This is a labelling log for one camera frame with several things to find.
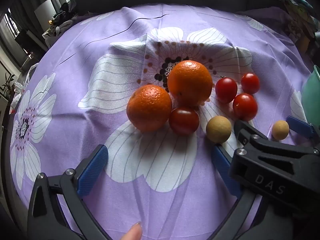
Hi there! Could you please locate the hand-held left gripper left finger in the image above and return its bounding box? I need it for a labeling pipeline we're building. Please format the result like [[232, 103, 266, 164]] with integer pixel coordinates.
[[27, 144, 112, 240]]

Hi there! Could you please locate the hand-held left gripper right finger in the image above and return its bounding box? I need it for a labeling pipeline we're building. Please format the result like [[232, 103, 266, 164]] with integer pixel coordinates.
[[211, 144, 295, 240]]

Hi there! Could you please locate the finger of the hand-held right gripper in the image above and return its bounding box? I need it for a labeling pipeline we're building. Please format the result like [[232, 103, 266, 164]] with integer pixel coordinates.
[[229, 119, 320, 200], [286, 115, 320, 140]]

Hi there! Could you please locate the tan longan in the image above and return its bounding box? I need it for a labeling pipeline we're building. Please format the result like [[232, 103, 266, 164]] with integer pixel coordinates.
[[206, 116, 232, 144], [272, 120, 290, 141]]

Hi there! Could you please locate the green plastic bowl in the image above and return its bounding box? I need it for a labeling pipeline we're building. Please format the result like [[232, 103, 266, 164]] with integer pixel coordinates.
[[301, 64, 320, 125]]

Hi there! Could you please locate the dark red cherry tomato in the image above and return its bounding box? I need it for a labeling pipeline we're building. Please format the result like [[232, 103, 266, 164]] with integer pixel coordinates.
[[168, 106, 200, 136]]

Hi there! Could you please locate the orange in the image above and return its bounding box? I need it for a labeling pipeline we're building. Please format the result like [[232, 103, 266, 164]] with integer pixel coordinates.
[[167, 60, 213, 107], [126, 84, 173, 133]]

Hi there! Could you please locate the purple floral cloth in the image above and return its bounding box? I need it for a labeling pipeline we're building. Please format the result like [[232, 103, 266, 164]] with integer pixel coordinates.
[[9, 4, 313, 240]]

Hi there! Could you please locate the white plastic bag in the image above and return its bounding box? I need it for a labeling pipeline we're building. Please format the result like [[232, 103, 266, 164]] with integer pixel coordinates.
[[10, 64, 39, 108]]

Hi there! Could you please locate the potted plant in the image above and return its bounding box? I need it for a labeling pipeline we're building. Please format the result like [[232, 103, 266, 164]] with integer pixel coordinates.
[[1, 72, 15, 97]]

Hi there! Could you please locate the dark clothes pile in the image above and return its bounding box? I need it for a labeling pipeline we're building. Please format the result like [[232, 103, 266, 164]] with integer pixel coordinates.
[[47, 0, 80, 35]]

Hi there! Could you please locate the white board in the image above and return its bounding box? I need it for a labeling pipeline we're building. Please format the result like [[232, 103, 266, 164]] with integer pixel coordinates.
[[34, 0, 57, 32]]

